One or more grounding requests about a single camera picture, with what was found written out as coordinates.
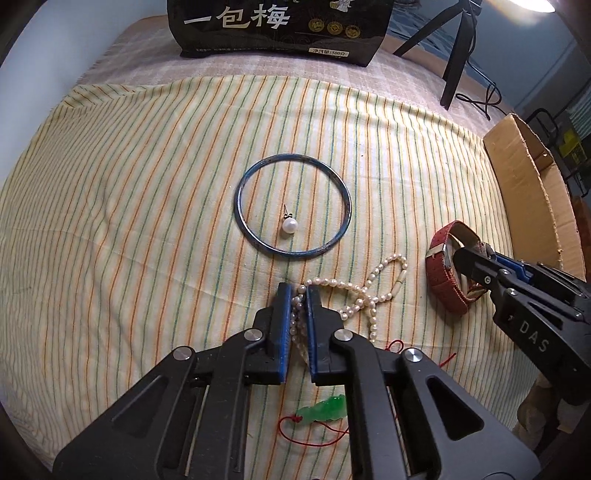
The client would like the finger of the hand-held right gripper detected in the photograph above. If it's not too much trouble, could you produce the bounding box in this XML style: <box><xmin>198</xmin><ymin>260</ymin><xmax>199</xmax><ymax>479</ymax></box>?
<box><xmin>451</xmin><ymin>247</ymin><xmax>513</xmax><ymax>301</ymax></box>
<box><xmin>485</xmin><ymin>247</ymin><xmax>539</xmax><ymax>283</ymax></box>

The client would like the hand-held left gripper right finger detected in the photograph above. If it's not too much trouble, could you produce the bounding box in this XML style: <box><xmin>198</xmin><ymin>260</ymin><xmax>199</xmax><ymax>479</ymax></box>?
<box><xmin>307</xmin><ymin>285</ymin><xmax>541</xmax><ymax>480</ymax></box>

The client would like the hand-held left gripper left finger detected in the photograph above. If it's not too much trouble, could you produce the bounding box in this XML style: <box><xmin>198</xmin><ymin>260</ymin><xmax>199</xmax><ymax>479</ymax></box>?
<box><xmin>53</xmin><ymin>282</ymin><xmax>293</xmax><ymax>480</ymax></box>

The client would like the red leather strap watch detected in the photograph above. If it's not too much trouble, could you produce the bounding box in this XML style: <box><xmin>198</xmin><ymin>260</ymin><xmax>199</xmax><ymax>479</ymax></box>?
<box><xmin>426</xmin><ymin>220</ymin><xmax>497</xmax><ymax>315</ymax></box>

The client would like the white pearl necklace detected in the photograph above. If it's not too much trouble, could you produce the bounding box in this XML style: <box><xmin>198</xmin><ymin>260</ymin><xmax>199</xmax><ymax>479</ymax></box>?
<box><xmin>290</xmin><ymin>255</ymin><xmax>409</xmax><ymax>365</ymax></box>

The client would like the green jade pendant red cord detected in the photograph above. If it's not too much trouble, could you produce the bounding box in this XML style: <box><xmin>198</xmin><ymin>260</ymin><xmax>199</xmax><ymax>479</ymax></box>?
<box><xmin>277</xmin><ymin>340</ymin><xmax>458</xmax><ymax>446</ymax></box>

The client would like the cardboard box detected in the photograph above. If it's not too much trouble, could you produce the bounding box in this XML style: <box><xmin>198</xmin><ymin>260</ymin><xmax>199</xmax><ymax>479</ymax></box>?
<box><xmin>482</xmin><ymin>113</ymin><xmax>587</xmax><ymax>278</ymax></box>

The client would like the white pearl earring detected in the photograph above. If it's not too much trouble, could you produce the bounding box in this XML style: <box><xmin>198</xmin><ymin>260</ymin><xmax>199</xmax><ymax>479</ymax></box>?
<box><xmin>280</xmin><ymin>205</ymin><xmax>298</xmax><ymax>238</ymax></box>

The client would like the blue metal bangle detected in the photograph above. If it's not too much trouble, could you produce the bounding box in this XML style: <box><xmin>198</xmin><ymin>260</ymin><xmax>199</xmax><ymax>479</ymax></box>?
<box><xmin>235</xmin><ymin>154</ymin><xmax>352</xmax><ymax>256</ymax></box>

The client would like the yellow crate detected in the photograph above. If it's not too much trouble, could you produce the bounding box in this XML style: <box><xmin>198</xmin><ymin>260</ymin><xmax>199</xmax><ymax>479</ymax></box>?
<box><xmin>558</xmin><ymin>129</ymin><xmax>585</xmax><ymax>162</ymax></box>

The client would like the yellow striped cloth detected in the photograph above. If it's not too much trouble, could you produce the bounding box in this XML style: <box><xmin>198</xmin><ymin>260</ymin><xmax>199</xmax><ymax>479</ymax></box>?
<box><xmin>0</xmin><ymin>76</ymin><xmax>550</xmax><ymax>480</ymax></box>

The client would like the black tripod stand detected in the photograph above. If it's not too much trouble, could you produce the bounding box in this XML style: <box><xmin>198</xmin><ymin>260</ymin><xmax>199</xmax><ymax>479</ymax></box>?
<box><xmin>392</xmin><ymin>0</ymin><xmax>485</xmax><ymax>110</ymax></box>

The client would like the blue patchwork mat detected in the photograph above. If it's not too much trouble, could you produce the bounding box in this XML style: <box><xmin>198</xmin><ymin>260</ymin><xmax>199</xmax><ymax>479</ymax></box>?
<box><xmin>385</xmin><ymin>0</ymin><xmax>472</xmax><ymax>40</ymax></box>

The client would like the beige checkered blanket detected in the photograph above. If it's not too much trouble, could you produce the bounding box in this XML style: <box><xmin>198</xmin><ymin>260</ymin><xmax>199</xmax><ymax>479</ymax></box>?
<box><xmin>69</xmin><ymin>16</ymin><xmax>509</xmax><ymax>153</ymax></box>

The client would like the black snack bag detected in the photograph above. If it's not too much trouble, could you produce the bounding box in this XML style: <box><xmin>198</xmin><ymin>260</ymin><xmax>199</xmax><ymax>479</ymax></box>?
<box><xmin>167</xmin><ymin>0</ymin><xmax>393</xmax><ymax>66</ymax></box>

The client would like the black power cable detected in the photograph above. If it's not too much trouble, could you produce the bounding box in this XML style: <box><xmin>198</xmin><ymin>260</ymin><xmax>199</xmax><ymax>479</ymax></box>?
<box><xmin>455</xmin><ymin>60</ymin><xmax>504</xmax><ymax>121</ymax></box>

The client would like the ring light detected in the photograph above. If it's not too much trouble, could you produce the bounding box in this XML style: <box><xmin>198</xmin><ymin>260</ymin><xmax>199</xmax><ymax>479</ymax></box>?
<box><xmin>466</xmin><ymin>0</ymin><xmax>559</xmax><ymax>14</ymax></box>

